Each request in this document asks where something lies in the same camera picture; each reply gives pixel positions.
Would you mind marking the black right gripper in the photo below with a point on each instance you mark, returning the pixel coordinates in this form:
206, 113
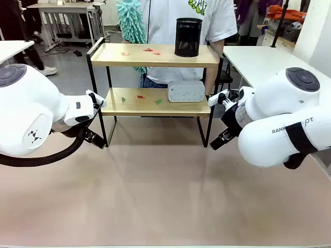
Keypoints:
232, 121

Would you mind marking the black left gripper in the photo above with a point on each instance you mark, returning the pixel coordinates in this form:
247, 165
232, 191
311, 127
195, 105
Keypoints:
88, 135

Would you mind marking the small green paper scrap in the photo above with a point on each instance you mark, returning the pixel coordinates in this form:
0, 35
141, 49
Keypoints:
124, 100

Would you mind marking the white digital clock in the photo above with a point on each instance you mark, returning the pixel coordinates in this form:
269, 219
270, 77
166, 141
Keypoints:
186, 91

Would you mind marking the black mesh pen holder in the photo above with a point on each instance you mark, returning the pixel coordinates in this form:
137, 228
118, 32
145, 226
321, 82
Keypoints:
188, 36

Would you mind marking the teal chenille duster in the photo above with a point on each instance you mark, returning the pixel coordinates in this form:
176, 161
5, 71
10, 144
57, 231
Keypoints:
130, 20

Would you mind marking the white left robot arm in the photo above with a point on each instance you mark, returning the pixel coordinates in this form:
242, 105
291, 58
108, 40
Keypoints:
23, 103

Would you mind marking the person's left forearm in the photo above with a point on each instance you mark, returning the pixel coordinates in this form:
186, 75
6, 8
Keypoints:
216, 59

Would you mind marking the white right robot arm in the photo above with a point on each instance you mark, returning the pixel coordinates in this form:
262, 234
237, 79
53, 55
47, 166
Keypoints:
279, 103

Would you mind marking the black folding chair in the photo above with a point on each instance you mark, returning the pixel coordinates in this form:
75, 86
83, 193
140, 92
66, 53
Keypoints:
225, 75

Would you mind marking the large white side table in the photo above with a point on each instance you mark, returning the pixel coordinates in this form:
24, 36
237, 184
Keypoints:
258, 62

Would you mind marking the red triangular paper scrap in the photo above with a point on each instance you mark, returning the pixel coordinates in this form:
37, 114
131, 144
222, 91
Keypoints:
148, 49

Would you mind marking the salmon paper scrap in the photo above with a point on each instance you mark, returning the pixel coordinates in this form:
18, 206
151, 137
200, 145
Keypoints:
156, 52

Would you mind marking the white power strip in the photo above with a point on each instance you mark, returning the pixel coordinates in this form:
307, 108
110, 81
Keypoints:
51, 47

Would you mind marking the small white side table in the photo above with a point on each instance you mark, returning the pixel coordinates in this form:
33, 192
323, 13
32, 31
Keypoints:
13, 49

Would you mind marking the background person in purple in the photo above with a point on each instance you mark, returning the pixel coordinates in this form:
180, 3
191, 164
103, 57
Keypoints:
252, 18

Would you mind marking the black stand pole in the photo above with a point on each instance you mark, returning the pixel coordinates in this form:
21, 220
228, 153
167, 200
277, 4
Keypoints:
280, 23

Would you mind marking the grey background workbench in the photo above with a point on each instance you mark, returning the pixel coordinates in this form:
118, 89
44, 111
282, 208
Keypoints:
64, 10

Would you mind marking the person in white t-shirt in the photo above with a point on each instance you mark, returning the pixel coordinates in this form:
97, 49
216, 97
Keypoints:
165, 15

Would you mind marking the orange cloth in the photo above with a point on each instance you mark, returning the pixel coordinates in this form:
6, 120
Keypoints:
283, 13

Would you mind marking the background person in black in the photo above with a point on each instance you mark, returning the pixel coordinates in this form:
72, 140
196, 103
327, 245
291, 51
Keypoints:
15, 20

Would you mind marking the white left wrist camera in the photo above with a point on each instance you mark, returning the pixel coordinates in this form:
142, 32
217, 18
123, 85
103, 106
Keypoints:
96, 99

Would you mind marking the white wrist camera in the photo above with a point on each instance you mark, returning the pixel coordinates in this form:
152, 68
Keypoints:
96, 99
216, 98

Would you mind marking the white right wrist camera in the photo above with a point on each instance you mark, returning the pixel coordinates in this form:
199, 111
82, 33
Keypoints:
216, 98

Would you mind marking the two-tier wooden black-frame shelf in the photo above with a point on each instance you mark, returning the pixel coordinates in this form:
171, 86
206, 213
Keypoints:
155, 60

